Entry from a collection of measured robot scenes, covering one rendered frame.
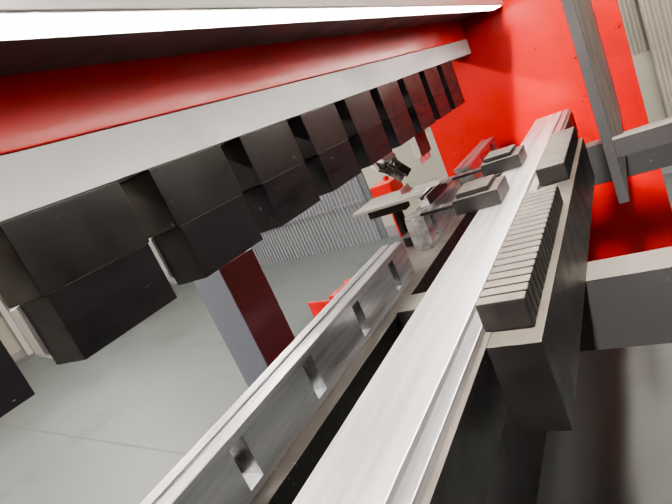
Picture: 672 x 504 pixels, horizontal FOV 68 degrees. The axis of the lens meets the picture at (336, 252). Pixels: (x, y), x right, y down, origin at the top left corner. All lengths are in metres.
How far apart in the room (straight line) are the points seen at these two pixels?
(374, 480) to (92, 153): 0.48
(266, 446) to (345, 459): 0.26
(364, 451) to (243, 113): 0.58
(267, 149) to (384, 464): 0.57
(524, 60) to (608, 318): 1.56
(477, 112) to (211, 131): 1.78
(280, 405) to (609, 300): 0.59
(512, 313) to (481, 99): 1.88
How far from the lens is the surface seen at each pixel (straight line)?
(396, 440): 0.55
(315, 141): 1.03
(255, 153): 0.87
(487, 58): 2.41
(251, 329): 1.87
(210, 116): 0.82
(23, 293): 0.63
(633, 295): 0.99
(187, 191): 0.74
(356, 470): 0.53
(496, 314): 0.62
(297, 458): 0.80
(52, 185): 0.63
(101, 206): 0.65
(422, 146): 1.61
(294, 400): 0.84
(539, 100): 2.40
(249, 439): 0.77
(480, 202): 1.21
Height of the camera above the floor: 1.30
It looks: 13 degrees down
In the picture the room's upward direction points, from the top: 24 degrees counter-clockwise
